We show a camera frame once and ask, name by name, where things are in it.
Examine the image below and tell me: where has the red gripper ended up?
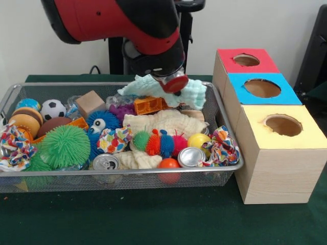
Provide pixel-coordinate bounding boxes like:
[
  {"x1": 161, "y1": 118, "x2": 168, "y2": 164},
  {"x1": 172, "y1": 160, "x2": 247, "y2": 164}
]
[{"x1": 158, "y1": 71, "x2": 190, "y2": 94}]

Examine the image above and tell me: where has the mint green cloth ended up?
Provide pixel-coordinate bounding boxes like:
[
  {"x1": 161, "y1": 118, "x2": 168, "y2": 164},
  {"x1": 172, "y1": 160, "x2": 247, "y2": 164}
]
[{"x1": 118, "y1": 75, "x2": 207, "y2": 110}]

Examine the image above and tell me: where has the orange plastic tray block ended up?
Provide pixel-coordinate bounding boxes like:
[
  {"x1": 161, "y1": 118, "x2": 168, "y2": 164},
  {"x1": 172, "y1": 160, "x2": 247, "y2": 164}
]
[{"x1": 134, "y1": 96, "x2": 168, "y2": 116}]

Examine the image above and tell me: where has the colourful polka-dot cloth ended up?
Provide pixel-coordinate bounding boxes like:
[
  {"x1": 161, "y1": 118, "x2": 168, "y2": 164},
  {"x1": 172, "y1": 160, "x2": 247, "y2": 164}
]
[{"x1": 197, "y1": 127, "x2": 241, "y2": 167}]

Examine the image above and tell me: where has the wooden box with three holes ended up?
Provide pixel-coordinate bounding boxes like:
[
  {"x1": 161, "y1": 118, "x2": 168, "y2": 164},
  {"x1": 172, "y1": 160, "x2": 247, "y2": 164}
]
[{"x1": 212, "y1": 48, "x2": 327, "y2": 205}]

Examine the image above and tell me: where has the cream waffle cloth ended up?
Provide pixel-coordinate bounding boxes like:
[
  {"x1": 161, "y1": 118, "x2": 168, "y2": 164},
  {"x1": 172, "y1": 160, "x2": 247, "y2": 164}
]
[{"x1": 116, "y1": 110, "x2": 210, "y2": 170}]

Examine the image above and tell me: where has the multicolour spiky caterpillar toy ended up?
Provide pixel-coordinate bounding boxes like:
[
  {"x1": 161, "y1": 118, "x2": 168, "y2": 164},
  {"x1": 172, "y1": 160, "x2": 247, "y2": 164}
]
[{"x1": 133, "y1": 129, "x2": 189, "y2": 157}]

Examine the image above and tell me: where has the yellow ball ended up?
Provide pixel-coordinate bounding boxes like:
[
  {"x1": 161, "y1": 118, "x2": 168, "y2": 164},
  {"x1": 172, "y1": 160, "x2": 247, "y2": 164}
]
[{"x1": 187, "y1": 133, "x2": 211, "y2": 154}]

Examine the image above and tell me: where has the crushed silver can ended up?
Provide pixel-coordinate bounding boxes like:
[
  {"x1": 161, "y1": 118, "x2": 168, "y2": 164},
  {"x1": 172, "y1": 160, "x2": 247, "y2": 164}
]
[{"x1": 178, "y1": 147, "x2": 207, "y2": 168}]

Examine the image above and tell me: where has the blue furry googly-eyed toy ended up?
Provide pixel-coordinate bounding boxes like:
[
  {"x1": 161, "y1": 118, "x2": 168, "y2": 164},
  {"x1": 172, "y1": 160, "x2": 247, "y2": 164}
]
[{"x1": 86, "y1": 110, "x2": 122, "y2": 159}]

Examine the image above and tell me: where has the small soccer ball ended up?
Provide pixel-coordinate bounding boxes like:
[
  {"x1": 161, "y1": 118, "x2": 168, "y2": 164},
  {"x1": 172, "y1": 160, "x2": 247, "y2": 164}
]
[{"x1": 40, "y1": 100, "x2": 67, "y2": 122}]

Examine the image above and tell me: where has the large green spiky ball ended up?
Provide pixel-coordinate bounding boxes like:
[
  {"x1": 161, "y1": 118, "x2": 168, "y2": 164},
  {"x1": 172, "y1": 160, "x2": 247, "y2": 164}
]
[{"x1": 38, "y1": 125, "x2": 91, "y2": 169}]

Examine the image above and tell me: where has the green cloth table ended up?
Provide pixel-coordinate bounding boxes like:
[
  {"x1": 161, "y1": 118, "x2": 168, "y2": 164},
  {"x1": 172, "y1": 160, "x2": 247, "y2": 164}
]
[{"x1": 0, "y1": 74, "x2": 327, "y2": 245}]

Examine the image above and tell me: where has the black floor stand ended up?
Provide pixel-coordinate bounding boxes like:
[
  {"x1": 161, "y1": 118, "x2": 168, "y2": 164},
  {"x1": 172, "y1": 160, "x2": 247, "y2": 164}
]
[{"x1": 295, "y1": 4, "x2": 327, "y2": 103}]

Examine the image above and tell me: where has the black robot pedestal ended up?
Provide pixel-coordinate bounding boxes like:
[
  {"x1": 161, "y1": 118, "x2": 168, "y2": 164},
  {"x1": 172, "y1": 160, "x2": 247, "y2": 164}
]
[{"x1": 106, "y1": 0, "x2": 206, "y2": 76}]

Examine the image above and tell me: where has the wire mesh bin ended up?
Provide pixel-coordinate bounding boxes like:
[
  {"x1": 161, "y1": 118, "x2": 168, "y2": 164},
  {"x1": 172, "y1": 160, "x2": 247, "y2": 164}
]
[{"x1": 0, "y1": 82, "x2": 245, "y2": 192}]

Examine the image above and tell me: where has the colourful rope knot toy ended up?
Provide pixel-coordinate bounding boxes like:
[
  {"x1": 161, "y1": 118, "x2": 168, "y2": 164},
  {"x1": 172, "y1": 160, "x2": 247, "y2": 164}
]
[{"x1": 0, "y1": 124, "x2": 37, "y2": 172}]

